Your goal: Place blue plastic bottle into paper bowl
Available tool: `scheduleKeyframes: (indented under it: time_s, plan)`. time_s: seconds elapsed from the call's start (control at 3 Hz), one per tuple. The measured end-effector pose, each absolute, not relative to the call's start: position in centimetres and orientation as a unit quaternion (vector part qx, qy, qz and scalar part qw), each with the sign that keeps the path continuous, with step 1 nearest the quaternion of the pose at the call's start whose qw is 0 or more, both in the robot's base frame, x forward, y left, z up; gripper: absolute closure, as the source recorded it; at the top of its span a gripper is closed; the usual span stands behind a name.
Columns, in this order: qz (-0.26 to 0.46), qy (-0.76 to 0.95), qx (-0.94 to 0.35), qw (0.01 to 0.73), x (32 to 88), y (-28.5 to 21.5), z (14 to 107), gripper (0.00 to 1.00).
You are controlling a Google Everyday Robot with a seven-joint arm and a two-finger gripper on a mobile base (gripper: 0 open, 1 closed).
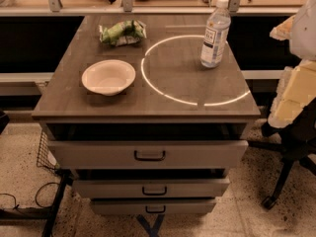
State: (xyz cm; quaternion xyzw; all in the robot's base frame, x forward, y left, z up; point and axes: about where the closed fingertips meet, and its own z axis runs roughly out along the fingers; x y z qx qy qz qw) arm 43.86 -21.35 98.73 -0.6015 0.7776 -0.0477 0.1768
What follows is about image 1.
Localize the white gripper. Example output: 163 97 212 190
268 60 316 128

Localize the clear plastic water bottle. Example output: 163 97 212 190
200 0 231 68

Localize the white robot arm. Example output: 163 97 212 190
268 0 316 128

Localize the white paper bowl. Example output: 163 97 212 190
81 59 136 96

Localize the black office chair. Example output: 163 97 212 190
248 99 316 209

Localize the grey drawer cabinet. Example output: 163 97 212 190
32 14 262 215

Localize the green snack bag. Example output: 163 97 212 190
99 20 147 46

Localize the bottom grey drawer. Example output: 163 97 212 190
90 198 216 214

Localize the grey drawer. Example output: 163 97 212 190
48 140 248 169
90 198 216 214
73 178 230 198

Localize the top grey drawer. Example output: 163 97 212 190
48 140 248 169

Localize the middle grey drawer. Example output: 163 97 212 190
73 178 230 198

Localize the black metal stand leg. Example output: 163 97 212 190
0 171 71 237

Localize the black wire mesh basket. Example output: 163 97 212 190
37 132 59 173

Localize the black floor cable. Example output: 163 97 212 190
0 181 62 210

